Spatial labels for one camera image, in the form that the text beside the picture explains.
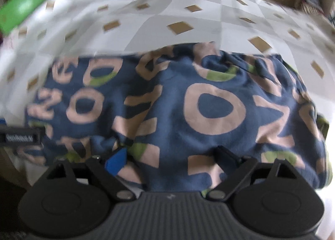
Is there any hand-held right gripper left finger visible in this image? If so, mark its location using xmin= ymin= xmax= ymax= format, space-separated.
xmin=46 ymin=148 xmax=135 ymax=202

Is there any blue lettered sweatshirt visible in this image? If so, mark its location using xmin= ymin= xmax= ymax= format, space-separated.
xmin=16 ymin=42 xmax=330 ymax=192

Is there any green plastic chair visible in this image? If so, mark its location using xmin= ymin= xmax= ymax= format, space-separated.
xmin=0 ymin=0 xmax=48 ymax=35

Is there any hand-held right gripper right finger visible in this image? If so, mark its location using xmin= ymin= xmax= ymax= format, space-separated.
xmin=206 ymin=146 xmax=298 ymax=202

